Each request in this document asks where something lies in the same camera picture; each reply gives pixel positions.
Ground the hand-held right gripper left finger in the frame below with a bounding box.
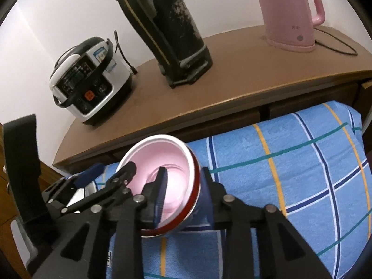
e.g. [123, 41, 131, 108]
[32, 167, 169, 279]

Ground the pink electric kettle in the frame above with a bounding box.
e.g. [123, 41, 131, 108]
[250, 0, 326, 53]

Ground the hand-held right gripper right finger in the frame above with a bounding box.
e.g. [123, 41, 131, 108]
[200, 167, 332, 279]

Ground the black rice cooker cable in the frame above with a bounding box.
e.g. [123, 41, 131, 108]
[114, 30, 138, 74]

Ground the blue checked tablecloth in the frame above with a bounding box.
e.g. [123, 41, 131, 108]
[96, 100, 367, 279]

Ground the black kettle cable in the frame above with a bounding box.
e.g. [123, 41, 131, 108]
[315, 26, 359, 56]

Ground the pink and red bowl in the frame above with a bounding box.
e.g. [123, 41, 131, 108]
[116, 134, 202, 237]

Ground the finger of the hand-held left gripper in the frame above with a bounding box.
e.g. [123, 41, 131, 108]
[60, 161, 138, 214]
[65, 164, 105, 189]

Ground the white and black rice cooker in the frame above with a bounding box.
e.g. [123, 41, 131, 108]
[49, 37, 134, 126]

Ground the brown wooden cabinet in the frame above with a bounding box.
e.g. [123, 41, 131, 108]
[52, 25, 372, 175]

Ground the black thermos flask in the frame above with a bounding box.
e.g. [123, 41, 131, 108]
[102, 0, 213, 89]

